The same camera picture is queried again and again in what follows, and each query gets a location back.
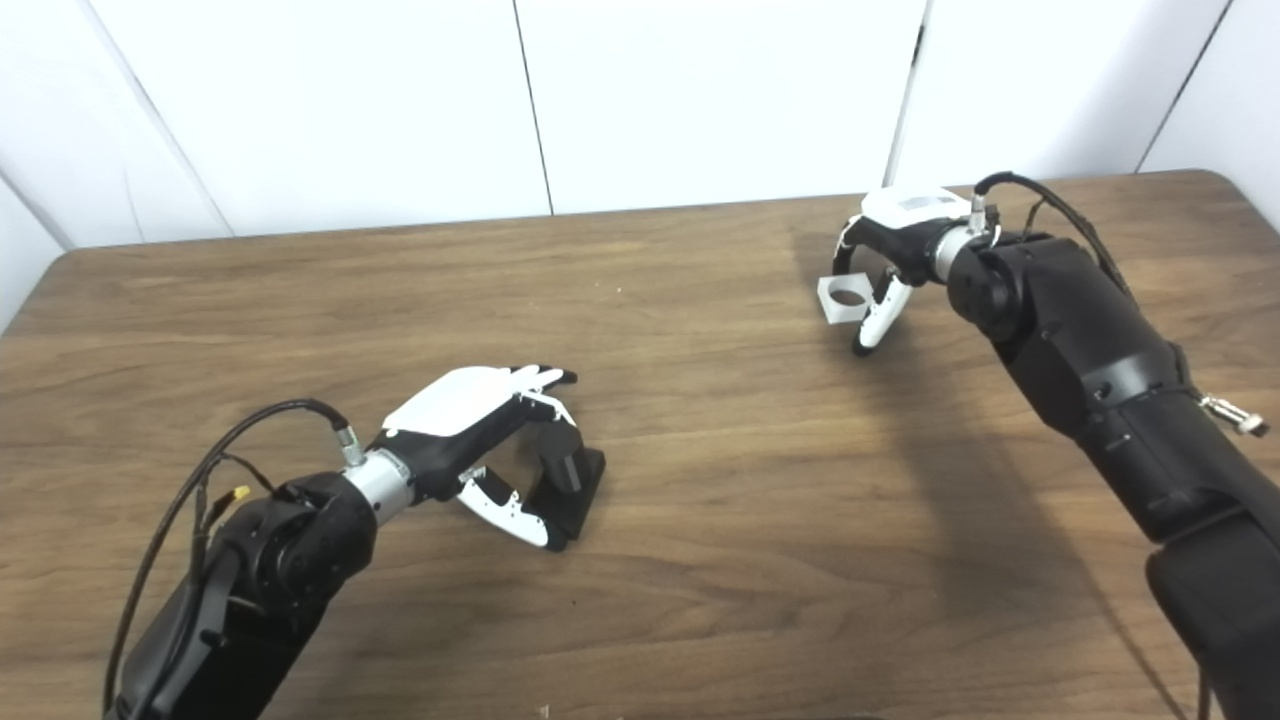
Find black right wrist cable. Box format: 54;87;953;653
970;172;1136;301

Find thin wires with yellow connector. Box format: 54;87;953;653
190;455;286;561

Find white square piece with hole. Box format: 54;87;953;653
817;272;881;326

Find black peg with base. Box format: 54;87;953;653
520;415;607;546

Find white and black left hand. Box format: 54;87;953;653
375;364;579;553

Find white and black right hand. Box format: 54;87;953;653
833;186;976;358

